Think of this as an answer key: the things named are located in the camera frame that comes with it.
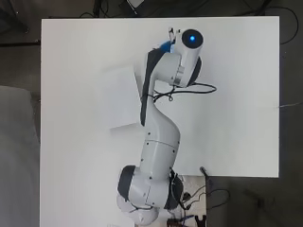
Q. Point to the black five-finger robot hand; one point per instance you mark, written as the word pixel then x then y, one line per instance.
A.
pixel 172 34

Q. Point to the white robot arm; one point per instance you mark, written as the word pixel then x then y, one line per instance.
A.
pixel 159 148

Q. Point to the blue round tub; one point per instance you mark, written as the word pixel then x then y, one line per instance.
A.
pixel 165 47

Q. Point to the white flat box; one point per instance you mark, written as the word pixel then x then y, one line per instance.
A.
pixel 121 97

